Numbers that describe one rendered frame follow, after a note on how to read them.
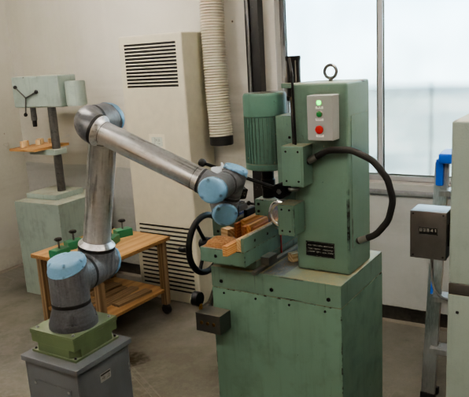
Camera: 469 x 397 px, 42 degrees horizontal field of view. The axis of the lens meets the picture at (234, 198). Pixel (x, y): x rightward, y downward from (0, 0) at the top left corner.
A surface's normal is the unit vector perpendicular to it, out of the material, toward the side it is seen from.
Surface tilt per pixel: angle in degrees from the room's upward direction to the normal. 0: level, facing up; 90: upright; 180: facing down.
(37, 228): 90
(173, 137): 90
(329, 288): 90
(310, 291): 90
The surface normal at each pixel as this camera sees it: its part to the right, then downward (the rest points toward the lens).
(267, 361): -0.54, 0.21
